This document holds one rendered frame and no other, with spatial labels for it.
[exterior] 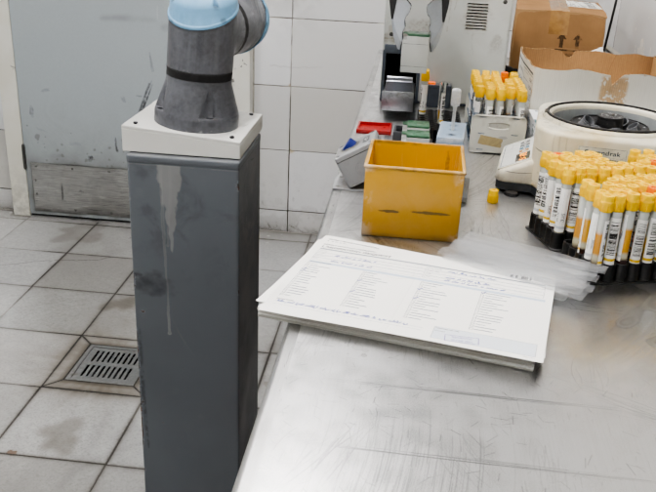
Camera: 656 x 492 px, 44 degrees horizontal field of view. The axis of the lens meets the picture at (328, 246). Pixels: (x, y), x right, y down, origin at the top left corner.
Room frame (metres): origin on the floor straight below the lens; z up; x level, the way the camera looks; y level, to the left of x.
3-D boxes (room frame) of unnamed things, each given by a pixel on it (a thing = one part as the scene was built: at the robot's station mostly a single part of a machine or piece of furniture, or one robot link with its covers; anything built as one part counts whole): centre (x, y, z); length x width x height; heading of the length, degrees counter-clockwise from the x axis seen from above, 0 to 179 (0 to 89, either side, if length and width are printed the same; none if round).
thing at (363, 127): (1.60, -0.08, 0.88); 0.07 x 0.07 x 0.01; 85
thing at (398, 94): (1.78, -0.14, 0.92); 0.21 x 0.07 x 0.05; 175
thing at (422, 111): (1.60, -0.21, 0.93); 0.17 x 0.09 x 0.11; 175
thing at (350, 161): (1.25, -0.07, 0.92); 0.13 x 0.07 x 0.08; 85
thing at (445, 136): (1.24, -0.18, 0.92); 0.10 x 0.07 x 0.10; 170
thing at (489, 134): (1.56, -0.31, 0.91); 0.20 x 0.10 x 0.07; 175
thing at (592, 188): (0.95, -0.32, 0.94); 0.02 x 0.02 x 0.11
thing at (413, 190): (1.09, -0.12, 0.93); 0.13 x 0.13 x 0.10; 84
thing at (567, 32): (2.33, -0.60, 0.97); 0.31 x 0.23 x 0.18; 168
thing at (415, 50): (1.47, -0.14, 1.05); 0.05 x 0.04 x 0.06; 82
